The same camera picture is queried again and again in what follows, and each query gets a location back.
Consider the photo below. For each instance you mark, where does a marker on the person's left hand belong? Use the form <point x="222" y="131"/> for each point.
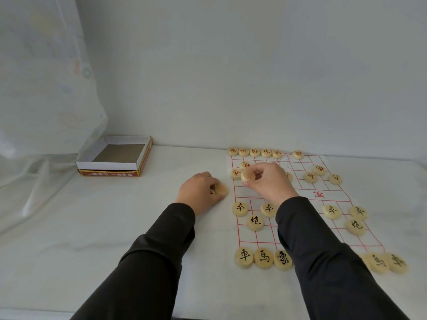
<point x="195" y="193"/>

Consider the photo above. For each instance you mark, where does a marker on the person's right hand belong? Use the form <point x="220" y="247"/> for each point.
<point x="273" y="183"/>

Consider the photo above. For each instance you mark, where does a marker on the red grid xiangqi board sheet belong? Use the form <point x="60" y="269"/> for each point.
<point x="300" y="193"/>

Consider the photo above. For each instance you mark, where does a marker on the white cardboard box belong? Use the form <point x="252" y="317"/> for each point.
<point x="106" y="165"/>

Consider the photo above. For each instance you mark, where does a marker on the person's left forearm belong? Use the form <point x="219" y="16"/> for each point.
<point x="140" y="263"/>

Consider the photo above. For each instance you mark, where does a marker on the person's right forearm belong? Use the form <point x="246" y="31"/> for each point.
<point x="333" y="263"/>

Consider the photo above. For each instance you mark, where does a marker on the sheer white curtain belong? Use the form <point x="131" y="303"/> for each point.
<point x="40" y="96"/>

